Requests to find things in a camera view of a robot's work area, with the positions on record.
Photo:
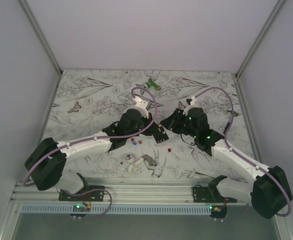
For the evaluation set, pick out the perforated grey cable duct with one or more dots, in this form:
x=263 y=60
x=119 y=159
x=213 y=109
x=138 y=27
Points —
x=120 y=209

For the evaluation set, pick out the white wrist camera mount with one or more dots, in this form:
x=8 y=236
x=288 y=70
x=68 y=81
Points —
x=191 y=103
x=141 y=106

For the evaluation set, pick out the white pipe fitting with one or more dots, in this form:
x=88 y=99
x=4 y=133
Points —
x=131 y=163

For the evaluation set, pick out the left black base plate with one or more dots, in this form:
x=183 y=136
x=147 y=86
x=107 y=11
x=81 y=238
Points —
x=95 y=196

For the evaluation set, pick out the aluminium corner post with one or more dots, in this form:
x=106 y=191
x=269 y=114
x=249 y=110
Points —
x=39 y=34
x=262 y=34

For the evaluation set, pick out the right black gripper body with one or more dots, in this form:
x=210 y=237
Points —
x=179 y=124

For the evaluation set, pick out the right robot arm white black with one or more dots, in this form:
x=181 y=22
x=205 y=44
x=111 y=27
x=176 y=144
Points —
x=265 y=188

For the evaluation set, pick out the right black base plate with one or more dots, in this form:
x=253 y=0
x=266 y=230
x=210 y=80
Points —
x=206 y=194

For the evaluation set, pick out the black fuse box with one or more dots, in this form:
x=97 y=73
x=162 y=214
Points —
x=160 y=135

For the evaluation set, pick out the right small circuit board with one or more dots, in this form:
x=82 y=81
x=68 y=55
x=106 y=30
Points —
x=217 y=208

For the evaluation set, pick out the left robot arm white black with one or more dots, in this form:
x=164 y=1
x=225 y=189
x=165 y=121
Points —
x=46 y=165

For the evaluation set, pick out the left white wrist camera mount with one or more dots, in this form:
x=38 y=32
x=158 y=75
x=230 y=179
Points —
x=141 y=106

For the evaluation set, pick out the right aluminium corner post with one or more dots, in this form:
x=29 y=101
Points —
x=262 y=34

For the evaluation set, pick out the left aluminium corner post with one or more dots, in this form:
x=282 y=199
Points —
x=39 y=34

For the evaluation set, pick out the grey metal bracket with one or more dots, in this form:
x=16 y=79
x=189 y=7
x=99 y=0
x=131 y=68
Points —
x=148 y=161

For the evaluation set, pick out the floral printed table mat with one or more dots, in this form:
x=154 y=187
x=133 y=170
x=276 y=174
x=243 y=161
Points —
x=87 y=101

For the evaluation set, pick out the green spray nozzle toy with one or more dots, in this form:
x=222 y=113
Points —
x=150 y=83

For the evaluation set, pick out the left small circuit board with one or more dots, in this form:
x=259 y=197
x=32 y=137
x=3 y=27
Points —
x=82 y=208

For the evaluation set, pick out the aluminium rail frame front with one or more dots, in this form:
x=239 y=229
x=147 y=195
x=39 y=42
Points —
x=123 y=190

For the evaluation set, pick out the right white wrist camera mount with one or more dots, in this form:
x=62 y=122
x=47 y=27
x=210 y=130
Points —
x=191 y=103

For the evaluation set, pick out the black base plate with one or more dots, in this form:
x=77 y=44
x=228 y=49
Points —
x=206 y=194
x=95 y=196

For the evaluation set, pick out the small circuit board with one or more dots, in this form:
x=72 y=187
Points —
x=217 y=208
x=82 y=208

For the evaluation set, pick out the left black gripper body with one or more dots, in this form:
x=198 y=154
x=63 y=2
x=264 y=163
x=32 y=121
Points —
x=143 y=123

